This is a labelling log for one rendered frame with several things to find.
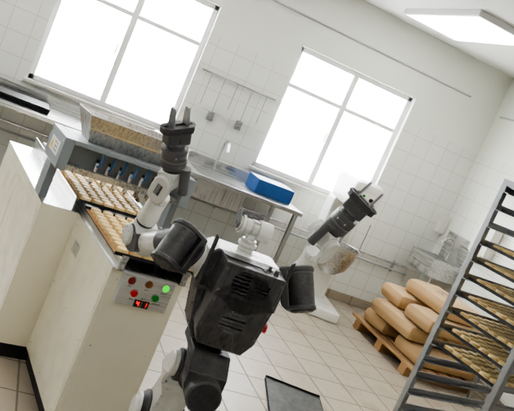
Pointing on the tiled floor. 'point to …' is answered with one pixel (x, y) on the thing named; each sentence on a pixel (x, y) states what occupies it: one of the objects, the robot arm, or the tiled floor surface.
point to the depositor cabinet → (19, 250)
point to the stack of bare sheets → (290, 397)
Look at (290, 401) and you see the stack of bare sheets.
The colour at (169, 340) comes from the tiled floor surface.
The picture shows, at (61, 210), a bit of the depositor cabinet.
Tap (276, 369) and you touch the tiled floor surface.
